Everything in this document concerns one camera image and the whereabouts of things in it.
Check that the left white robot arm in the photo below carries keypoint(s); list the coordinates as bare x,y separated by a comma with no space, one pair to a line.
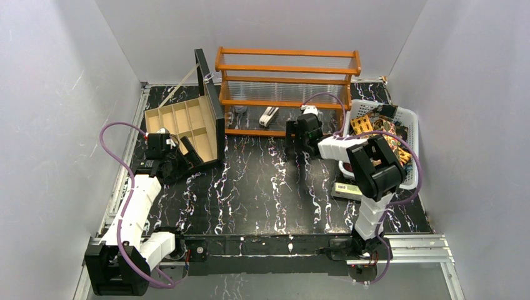
124,262

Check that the small white cardboard box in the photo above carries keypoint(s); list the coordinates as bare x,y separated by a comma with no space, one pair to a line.
346,191

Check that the white plastic basket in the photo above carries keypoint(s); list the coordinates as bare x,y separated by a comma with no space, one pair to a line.
368,158

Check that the yellow patterned tie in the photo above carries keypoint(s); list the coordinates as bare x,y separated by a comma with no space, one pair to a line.
367,123

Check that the orange wooden shelf rack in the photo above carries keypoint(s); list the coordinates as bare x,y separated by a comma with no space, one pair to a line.
287,79

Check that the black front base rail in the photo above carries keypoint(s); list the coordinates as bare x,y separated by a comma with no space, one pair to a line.
332,254

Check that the white stapler-like object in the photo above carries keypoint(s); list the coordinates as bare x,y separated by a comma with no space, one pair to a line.
268,115

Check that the grey round object on shelf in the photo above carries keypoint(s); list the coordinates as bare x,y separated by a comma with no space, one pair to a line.
240,110

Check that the black compartment tie box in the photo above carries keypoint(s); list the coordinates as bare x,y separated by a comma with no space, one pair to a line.
200,119

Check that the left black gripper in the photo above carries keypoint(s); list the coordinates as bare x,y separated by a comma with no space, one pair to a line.
182,156

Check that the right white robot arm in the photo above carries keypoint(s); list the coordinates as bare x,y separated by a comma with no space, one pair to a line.
367,233

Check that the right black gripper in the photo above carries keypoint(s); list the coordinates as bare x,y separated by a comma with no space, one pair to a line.
295,135

